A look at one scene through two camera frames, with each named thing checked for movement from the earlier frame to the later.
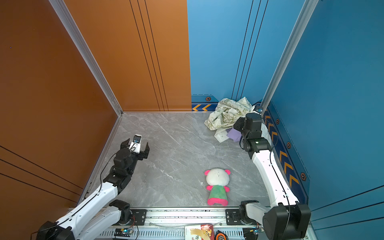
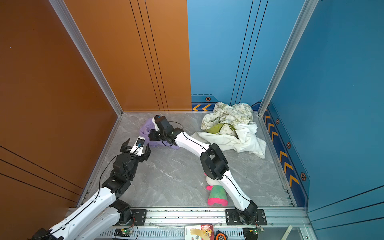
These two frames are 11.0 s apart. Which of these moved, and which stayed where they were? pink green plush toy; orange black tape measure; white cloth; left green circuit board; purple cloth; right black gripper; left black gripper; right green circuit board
Moved: purple cloth; white cloth; right black gripper
Stayed: orange black tape measure; right green circuit board; left black gripper; left green circuit board; pink green plush toy
